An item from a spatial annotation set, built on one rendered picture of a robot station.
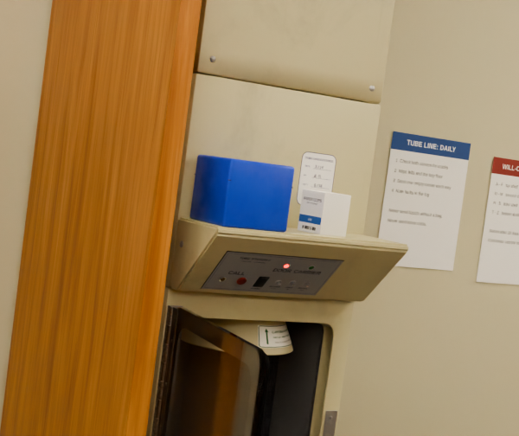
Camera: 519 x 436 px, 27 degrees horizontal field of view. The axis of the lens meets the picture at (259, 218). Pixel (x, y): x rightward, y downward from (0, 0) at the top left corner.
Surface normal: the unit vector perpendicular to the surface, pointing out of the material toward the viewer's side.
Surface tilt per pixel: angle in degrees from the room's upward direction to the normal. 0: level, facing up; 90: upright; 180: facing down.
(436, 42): 90
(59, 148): 90
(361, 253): 135
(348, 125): 90
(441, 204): 90
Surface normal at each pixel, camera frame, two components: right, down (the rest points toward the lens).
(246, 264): 0.26, 0.78
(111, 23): -0.85, -0.09
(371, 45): 0.50, 0.11
